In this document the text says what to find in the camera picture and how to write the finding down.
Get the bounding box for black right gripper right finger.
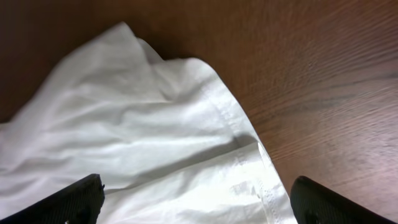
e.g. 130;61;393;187
290;176;395;224

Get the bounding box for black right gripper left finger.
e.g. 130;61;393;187
1;174;105;224

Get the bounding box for white printed t-shirt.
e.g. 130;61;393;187
1;23;296;223

